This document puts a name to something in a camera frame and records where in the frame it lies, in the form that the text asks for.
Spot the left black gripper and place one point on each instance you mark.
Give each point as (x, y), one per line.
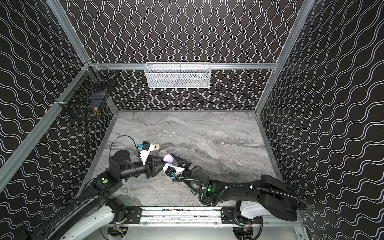
(154, 169)

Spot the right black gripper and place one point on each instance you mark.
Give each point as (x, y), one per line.
(183, 167)

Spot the purple round disc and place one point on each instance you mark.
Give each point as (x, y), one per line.
(168, 158)

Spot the white round disc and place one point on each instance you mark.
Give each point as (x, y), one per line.
(162, 153)

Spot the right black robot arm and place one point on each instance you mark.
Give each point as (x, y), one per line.
(276, 197)

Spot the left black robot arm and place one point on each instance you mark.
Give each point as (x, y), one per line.
(96, 206)

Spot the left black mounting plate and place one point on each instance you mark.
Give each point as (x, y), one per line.
(132, 216)

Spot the black mounting plate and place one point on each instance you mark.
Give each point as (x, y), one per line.
(231, 216)
(132, 216)

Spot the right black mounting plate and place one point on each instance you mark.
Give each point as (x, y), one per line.
(231, 216)

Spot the brass fitting in basket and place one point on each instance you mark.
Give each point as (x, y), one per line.
(96, 111)

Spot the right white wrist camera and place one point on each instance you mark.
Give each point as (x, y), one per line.
(172, 171)

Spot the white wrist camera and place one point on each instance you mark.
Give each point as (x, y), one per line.
(145, 150)
(172, 171)

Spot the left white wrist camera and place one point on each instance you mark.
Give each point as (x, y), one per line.
(145, 150)

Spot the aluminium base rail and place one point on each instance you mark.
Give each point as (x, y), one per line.
(200, 223)

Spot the white mesh wall basket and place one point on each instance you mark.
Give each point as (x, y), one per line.
(178, 75)

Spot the black wire wall basket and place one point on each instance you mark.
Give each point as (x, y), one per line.
(92, 91)

